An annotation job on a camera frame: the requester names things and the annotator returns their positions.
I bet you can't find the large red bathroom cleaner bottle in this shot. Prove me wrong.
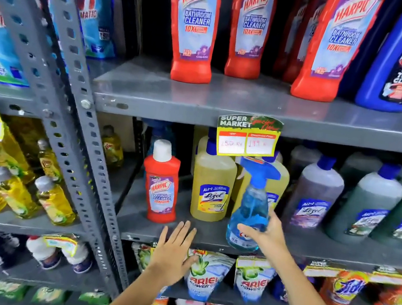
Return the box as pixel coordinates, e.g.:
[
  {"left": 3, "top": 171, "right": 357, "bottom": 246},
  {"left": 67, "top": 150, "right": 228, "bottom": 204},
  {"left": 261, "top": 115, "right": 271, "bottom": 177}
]
[
  {"left": 271, "top": 0, "right": 326, "bottom": 87},
  {"left": 290, "top": 0, "right": 385, "bottom": 110},
  {"left": 221, "top": 0, "right": 279, "bottom": 83},
  {"left": 155, "top": 0, "right": 224, "bottom": 87}
]

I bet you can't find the person's right hand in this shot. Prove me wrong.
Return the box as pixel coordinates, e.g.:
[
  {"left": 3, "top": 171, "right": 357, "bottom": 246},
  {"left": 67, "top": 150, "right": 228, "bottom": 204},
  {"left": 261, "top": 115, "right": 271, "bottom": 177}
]
[{"left": 232, "top": 203, "right": 296, "bottom": 266}]

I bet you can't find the person's left hand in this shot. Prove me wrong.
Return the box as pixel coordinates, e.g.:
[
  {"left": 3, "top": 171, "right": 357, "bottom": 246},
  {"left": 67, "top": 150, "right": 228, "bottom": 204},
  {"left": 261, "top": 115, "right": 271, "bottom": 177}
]
[{"left": 144, "top": 216, "right": 206, "bottom": 291}]

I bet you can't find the small yellow shelf tag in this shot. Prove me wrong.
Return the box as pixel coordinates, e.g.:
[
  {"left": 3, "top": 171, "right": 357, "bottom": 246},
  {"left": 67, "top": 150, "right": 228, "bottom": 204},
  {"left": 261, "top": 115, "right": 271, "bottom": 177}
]
[{"left": 39, "top": 230, "right": 81, "bottom": 258}]

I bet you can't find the person's left forearm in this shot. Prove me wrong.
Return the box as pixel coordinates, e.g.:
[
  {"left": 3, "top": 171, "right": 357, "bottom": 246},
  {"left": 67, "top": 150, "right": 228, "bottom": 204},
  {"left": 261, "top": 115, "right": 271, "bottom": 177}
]
[{"left": 96, "top": 262, "right": 176, "bottom": 305}]

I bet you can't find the white green detergent pouch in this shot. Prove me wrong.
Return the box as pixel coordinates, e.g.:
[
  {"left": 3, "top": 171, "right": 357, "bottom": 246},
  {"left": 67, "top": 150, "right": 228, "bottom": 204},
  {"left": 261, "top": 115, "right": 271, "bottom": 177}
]
[
  {"left": 230, "top": 253, "right": 280, "bottom": 305},
  {"left": 128, "top": 241, "right": 157, "bottom": 274},
  {"left": 180, "top": 248, "right": 237, "bottom": 305}
]

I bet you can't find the green packet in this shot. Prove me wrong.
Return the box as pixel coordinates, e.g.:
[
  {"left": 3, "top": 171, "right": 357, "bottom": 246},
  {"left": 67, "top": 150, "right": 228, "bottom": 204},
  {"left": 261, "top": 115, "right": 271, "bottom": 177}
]
[
  {"left": 77, "top": 288, "right": 112, "bottom": 305},
  {"left": 31, "top": 285, "right": 68, "bottom": 305},
  {"left": 0, "top": 280, "right": 29, "bottom": 302}
]

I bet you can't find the white bottle with blue cap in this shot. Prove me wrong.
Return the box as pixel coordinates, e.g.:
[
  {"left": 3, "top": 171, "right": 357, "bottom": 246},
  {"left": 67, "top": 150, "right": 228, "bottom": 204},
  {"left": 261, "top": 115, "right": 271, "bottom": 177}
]
[
  {"left": 61, "top": 239, "right": 96, "bottom": 276},
  {"left": 22, "top": 234, "right": 65, "bottom": 273}
]

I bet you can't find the green and yellow price sign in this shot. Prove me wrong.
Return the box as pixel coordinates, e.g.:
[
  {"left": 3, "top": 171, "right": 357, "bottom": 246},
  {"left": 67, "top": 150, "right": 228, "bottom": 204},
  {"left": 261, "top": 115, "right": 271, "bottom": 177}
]
[{"left": 212, "top": 108, "right": 285, "bottom": 165}]

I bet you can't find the yellow floor cleaner bottle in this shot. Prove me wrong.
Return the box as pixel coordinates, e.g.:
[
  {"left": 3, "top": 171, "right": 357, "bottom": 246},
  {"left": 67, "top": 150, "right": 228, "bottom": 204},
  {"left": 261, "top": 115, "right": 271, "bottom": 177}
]
[
  {"left": 231, "top": 147, "right": 294, "bottom": 222},
  {"left": 186, "top": 137, "right": 242, "bottom": 226}
]

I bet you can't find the group of yellow dishwash bottles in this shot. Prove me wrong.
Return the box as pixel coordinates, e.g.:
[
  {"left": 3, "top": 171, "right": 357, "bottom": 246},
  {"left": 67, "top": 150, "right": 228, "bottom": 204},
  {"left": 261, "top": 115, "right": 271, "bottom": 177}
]
[{"left": 0, "top": 108, "right": 129, "bottom": 238}]

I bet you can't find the purple floor cleaner bottle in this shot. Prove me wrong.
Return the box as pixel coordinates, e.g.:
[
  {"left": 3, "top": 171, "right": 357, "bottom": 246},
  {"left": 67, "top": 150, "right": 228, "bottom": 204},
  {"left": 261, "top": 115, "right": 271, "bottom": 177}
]
[
  {"left": 286, "top": 138, "right": 325, "bottom": 186},
  {"left": 281, "top": 150, "right": 349, "bottom": 236}
]

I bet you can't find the small red bathroom cleaner bottle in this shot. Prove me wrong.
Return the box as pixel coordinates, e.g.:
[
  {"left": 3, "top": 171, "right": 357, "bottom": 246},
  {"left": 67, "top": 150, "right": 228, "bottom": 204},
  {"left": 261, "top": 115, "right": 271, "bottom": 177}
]
[{"left": 135, "top": 137, "right": 188, "bottom": 226}]

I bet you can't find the blue glass cleaner spray bottle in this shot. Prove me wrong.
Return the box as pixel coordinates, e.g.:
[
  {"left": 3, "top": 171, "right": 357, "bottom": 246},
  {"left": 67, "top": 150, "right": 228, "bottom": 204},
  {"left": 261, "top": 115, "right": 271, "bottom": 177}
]
[{"left": 223, "top": 155, "right": 284, "bottom": 256}]

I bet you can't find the dark blue pouch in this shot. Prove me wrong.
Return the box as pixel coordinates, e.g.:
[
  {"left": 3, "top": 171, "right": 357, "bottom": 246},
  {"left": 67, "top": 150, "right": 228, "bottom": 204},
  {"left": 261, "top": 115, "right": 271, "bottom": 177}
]
[{"left": 271, "top": 272, "right": 304, "bottom": 305}]

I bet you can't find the yellow shelf label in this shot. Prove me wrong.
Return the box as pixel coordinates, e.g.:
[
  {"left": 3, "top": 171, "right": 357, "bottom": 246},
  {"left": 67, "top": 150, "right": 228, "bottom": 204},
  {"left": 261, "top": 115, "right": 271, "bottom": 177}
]
[
  {"left": 302, "top": 256, "right": 348, "bottom": 283},
  {"left": 369, "top": 264, "right": 402, "bottom": 288}
]

